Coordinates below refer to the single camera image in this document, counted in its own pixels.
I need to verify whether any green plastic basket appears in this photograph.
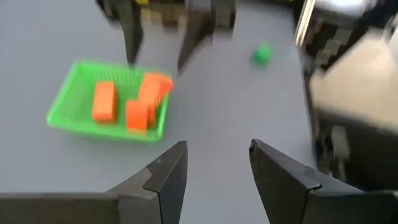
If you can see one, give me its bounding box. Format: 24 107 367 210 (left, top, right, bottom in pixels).
45 58 174 145

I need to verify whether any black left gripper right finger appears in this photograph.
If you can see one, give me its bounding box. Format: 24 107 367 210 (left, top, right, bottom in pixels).
248 138 398 224

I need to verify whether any orange wedge block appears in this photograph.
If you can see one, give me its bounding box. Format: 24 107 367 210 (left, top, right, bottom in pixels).
137 72 175 110

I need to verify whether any small green block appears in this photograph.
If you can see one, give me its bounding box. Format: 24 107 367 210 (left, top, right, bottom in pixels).
251 42 275 68

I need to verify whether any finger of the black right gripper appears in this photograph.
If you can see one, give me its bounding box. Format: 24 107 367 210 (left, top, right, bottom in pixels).
176 10 216 75
118 4 145 67

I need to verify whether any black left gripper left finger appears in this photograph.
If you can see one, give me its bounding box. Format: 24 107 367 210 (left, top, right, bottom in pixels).
0 139 189 224

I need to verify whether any orange rectangular block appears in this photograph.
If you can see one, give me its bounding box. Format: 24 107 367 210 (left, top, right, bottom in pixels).
124 98 151 134
91 80 119 124

